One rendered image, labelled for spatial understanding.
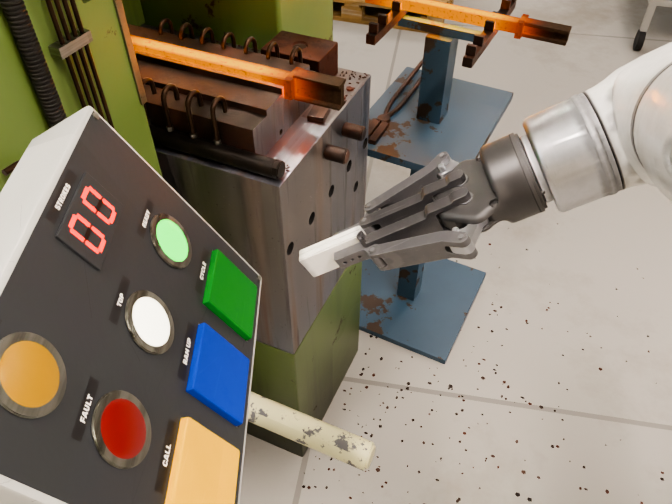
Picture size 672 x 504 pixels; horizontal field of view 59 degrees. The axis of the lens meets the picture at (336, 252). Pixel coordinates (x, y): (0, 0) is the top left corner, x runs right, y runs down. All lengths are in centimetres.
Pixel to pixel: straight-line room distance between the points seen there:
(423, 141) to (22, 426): 116
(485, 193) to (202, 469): 34
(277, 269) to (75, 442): 67
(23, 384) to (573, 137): 44
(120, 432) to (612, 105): 45
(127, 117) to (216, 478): 55
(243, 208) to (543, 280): 134
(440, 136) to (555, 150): 96
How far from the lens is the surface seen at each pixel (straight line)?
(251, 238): 104
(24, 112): 79
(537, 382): 187
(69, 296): 49
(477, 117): 155
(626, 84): 52
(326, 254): 59
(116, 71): 89
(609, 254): 231
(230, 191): 99
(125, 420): 49
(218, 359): 59
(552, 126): 53
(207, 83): 105
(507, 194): 52
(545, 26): 135
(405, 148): 141
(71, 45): 80
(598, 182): 53
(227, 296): 64
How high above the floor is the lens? 150
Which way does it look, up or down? 45 degrees down
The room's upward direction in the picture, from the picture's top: straight up
